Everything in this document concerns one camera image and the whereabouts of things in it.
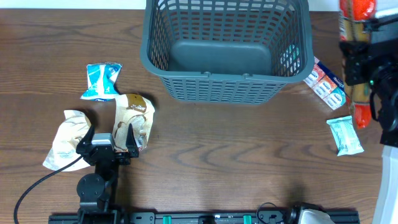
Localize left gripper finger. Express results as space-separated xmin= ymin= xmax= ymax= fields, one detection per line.
xmin=78 ymin=126 xmax=95 ymax=148
xmin=126 ymin=124 xmax=139 ymax=157

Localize orange long biscuit pack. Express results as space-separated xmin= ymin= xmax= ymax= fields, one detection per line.
xmin=339 ymin=0 xmax=376 ymax=129

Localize multipack tissue packets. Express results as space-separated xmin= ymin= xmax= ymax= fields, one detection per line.
xmin=304 ymin=57 xmax=346 ymax=110

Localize mint green wipes pack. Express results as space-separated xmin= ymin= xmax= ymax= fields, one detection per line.
xmin=326 ymin=116 xmax=364 ymax=156

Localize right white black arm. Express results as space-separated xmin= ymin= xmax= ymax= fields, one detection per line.
xmin=339 ymin=9 xmax=397 ymax=223

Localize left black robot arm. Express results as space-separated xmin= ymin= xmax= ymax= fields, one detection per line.
xmin=76 ymin=125 xmax=139 ymax=224

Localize cream crumpled snack pouch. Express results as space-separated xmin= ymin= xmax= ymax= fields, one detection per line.
xmin=42 ymin=110 xmax=91 ymax=170

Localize brown beige snack pouch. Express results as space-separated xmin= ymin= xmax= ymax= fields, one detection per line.
xmin=113 ymin=94 xmax=155 ymax=152

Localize blue white snack packet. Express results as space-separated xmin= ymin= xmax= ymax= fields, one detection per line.
xmin=80 ymin=62 xmax=123 ymax=101

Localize grey plastic basket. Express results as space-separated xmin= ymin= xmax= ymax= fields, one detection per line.
xmin=140 ymin=0 xmax=314 ymax=105

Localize left black cable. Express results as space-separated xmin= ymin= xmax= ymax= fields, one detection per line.
xmin=13 ymin=154 xmax=85 ymax=224

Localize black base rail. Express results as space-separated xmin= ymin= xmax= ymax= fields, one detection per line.
xmin=48 ymin=208 xmax=361 ymax=224

